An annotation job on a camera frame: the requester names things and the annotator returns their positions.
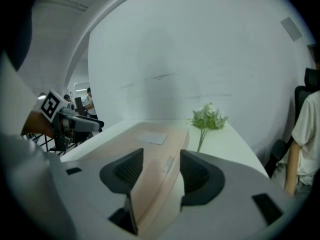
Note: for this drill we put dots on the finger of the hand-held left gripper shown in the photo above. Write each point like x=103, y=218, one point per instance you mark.
x=85, y=125

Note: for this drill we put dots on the grey wall plate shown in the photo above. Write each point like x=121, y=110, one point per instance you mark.
x=291, y=29

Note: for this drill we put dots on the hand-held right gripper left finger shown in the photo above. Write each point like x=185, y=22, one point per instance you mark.
x=87, y=196

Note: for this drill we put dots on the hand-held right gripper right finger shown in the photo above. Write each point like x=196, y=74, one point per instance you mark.
x=237, y=209

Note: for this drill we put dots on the dark cabinet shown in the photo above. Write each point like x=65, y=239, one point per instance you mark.
x=79, y=106

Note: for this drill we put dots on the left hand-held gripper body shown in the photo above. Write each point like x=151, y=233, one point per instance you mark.
x=51, y=106

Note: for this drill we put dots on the green artificial plant sprig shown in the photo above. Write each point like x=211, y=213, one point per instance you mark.
x=207, y=119

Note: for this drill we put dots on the pink box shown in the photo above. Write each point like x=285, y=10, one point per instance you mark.
x=160, y=179

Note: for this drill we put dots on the black office chair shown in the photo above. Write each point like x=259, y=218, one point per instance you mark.
x=303, y=94

